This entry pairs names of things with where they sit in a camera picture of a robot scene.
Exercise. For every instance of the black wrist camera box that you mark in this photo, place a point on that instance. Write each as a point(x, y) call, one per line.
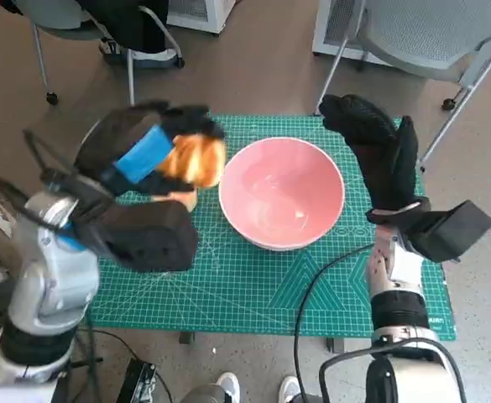
point(153, 239)
point(450, 231)

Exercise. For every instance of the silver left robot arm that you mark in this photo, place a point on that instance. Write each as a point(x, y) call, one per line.
point(52, 268)

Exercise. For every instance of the small white cabinet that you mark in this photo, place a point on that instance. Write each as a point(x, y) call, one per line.
point(205, 17)

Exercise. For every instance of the green cutting mat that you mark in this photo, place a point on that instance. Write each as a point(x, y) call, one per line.
point(236, 285)

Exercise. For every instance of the grey mesh chair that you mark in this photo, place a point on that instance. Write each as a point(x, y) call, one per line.
point(417, 38)

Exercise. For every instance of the rectangular toy bread slice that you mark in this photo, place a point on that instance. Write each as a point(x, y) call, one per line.
point(199, 161)

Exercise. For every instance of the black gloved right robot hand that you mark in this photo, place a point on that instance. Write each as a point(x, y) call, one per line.
point(383, 159)

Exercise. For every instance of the white cabinet with vent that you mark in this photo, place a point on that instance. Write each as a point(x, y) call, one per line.
point(329, 29)

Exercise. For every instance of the black table bracket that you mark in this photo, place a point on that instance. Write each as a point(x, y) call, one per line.
point(336, 345)
point(187, 338)

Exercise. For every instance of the grey chair with castors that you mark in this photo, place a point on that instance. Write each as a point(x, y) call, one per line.
point(131, 80)

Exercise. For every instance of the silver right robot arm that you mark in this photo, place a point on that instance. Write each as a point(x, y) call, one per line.
point(396, 268)

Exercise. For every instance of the seated person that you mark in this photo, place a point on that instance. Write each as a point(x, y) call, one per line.
point(134, 25)

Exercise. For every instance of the black electronic box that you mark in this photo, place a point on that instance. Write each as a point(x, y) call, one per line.
point(138, 382)

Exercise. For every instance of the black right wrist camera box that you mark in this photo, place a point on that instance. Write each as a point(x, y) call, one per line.
point(450, 231)

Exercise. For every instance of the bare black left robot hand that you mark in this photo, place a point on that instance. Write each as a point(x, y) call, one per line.
point(115, 147)

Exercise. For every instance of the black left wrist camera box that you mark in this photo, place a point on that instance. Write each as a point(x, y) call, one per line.
point(153, 239)

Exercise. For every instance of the person in white shoes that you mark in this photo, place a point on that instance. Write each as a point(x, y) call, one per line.
point(228, 384)

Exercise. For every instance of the pink bowl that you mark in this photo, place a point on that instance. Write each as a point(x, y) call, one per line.
point(278, 193)

